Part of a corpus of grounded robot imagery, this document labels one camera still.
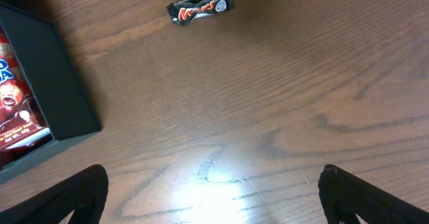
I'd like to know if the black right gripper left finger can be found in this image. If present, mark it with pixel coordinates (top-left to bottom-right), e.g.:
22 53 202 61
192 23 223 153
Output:
1 164 109 224

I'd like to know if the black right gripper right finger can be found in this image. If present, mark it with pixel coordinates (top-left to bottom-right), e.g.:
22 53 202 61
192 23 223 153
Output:
318 164 428 224

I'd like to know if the red Hello Panda box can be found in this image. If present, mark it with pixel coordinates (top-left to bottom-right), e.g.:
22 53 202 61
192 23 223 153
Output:
1 31 51 152

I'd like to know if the dark green gift box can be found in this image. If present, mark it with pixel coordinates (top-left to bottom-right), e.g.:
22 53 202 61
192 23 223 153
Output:
1 3 103 183

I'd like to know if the black Mars candy bar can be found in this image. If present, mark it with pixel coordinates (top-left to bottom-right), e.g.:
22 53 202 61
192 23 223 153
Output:
167 0 235 26

